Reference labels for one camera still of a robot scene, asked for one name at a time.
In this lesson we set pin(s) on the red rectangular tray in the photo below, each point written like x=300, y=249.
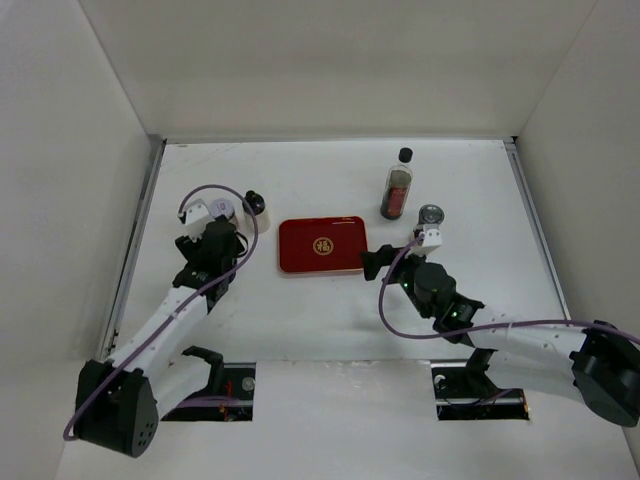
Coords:
x=321, y=245

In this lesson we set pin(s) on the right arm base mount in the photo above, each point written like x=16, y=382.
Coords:
x=464, y=392

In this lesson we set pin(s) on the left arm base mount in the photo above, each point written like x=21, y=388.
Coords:
x=228, y=395

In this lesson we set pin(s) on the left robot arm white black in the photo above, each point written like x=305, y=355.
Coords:
x=120, y=401

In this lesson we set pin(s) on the black cap white bottle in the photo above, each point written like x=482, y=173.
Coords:
x=256, y=214

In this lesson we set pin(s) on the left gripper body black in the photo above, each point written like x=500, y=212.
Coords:
x=190, y=247

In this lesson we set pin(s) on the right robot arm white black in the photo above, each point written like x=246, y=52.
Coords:
x=593, y=363

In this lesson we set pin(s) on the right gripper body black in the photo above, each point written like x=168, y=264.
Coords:
x=405, y=270

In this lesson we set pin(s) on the silver lid white shaker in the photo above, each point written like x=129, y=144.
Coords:
x=430, y=216

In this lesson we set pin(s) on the white lid paste jar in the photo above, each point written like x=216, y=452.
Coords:
x=223, y=207

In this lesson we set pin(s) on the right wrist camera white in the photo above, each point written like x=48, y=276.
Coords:
x=429, y=239

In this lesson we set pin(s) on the tall dark sauce bottle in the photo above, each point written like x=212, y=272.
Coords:
x=397, y=186

